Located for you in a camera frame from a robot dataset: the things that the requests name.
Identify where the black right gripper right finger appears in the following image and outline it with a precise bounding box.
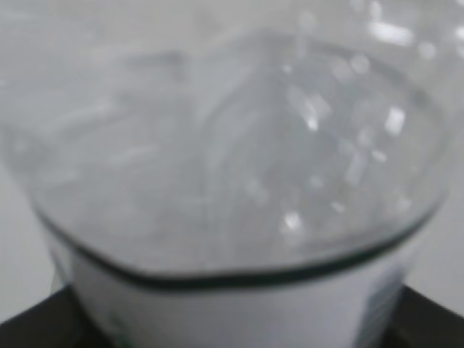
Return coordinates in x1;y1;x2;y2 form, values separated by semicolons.
387;287;463;348

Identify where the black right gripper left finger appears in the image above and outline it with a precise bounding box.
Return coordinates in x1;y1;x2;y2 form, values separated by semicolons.
1;286;109;348

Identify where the clear Nongfu Spring water bottle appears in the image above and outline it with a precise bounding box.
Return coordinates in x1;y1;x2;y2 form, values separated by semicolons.
1;1;463;347

